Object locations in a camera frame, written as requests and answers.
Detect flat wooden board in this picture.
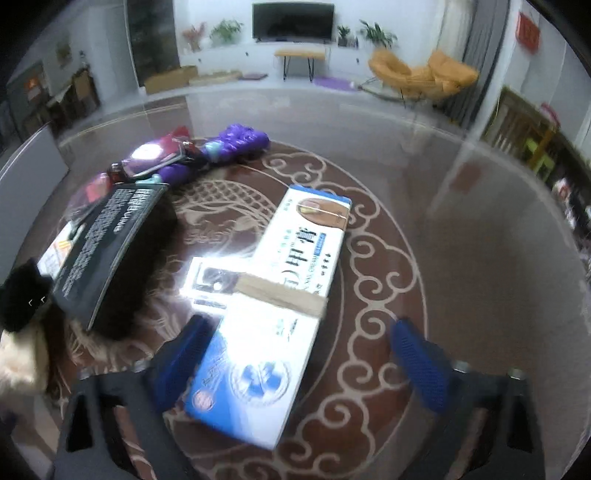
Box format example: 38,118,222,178
189,69,243,85

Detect wide green potted plant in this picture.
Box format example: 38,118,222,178
359,20,398,49

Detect cardboard box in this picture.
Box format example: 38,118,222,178
143,65,199,95

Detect dark glass-door cabinet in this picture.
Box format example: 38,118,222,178
125,0,181,86

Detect white sunscreen tube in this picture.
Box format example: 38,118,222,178
37,222,77,282

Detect yellow lounge chair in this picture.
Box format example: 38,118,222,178
359,48,480,110

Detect bushy green potted plant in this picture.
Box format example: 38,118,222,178
209,19,245,46

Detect wooden bench with black legs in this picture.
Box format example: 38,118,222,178
274,48,328,80

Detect vase with red flowers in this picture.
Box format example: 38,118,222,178
182,23,208,52

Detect red wall hanging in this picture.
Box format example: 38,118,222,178
517,11,542,54

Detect black television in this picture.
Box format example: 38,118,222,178
252,2,335,44

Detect wooden rack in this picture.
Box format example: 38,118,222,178
480,87,560,168

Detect purple knobbly toy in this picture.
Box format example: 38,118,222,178
203,123,271,163

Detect black-framed glasses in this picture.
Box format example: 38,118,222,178
121,141,205,182

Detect purple floor mat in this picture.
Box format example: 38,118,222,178
313,77,356,91

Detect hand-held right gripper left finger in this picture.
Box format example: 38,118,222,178
53,314,219,480

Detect grey curtain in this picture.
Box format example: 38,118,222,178
444,0,523,131

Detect white television console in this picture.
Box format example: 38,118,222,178
179,41,385,85

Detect person's left forearm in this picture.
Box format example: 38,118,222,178
0,323,52,398

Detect brown patterned desktop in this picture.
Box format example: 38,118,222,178
0,87,591,480

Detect purple flower toy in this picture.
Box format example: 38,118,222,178
154,161,191,186

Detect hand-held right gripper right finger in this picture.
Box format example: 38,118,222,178
392,318,549,480

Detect long white and blue box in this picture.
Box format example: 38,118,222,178
184,185,352,449

